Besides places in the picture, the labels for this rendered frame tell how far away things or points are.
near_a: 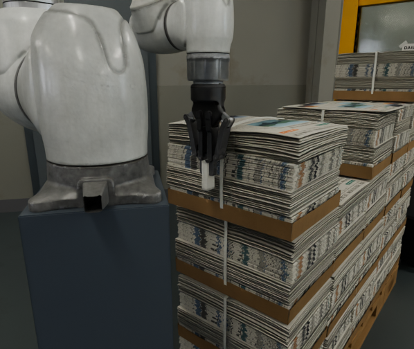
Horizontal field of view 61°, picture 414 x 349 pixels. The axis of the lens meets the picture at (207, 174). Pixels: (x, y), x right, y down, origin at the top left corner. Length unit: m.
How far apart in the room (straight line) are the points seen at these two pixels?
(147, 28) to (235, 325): 0.78
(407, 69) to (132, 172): 1.53
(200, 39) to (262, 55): 2.79
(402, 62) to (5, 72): 1.61
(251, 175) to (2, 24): 0.54
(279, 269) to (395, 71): 1.25
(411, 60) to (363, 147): 0.66
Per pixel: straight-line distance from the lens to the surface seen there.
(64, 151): 0.52
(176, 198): 0.95
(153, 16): 0.82
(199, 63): 0.73
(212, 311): 1.07
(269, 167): 0.75
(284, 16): 3.61
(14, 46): 0.68
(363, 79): 1.91
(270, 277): 0.88
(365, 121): 1.29
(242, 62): 3.43
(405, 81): 1.87
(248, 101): 3.44
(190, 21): 0.73
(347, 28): 2.51
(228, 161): 0.82
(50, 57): 0.51
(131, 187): 0.52
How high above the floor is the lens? 1.18
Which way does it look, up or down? 16 degrees down
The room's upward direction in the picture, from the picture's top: straight up
